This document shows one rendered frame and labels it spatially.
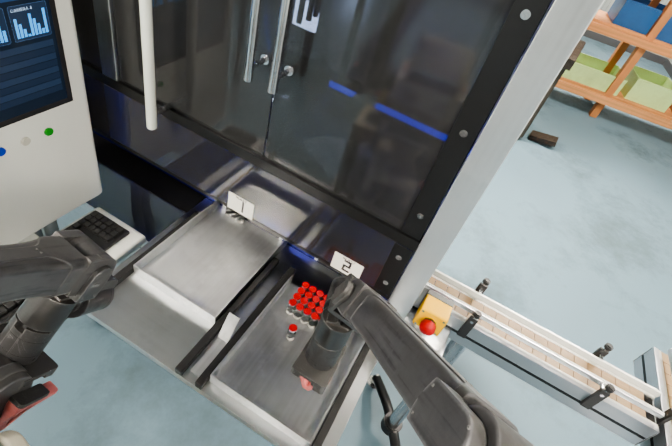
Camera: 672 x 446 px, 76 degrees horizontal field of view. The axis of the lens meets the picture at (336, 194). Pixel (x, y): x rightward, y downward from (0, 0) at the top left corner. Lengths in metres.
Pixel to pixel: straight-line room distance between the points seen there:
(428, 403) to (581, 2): 0.59
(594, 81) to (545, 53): 5.04
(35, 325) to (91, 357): 1.45
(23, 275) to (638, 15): 5.57
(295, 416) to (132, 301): 0.48
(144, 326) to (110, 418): 0.91
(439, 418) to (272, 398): 0.76
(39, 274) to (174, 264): 0.69
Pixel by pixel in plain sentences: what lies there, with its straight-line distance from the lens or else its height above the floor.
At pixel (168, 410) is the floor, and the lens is 2.01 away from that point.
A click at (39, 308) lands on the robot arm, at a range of 0.69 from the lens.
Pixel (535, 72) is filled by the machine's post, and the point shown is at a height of 1.65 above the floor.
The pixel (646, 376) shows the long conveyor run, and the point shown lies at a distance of 1.63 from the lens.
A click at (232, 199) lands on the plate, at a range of 1.22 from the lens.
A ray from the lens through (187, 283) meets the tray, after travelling 1.21.
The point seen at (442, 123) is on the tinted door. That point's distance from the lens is 0.84.
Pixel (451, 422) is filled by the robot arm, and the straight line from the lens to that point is 0.34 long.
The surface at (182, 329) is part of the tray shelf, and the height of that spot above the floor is 0.88.
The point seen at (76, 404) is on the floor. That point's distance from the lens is 2.07.
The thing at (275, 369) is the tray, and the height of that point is 0.88.
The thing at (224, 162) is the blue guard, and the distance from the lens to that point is 1.17.
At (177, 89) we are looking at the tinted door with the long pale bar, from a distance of 1.18.
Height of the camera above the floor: 1.87
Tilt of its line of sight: 40 degrees down
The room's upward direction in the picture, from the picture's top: 18 degrees clockwise
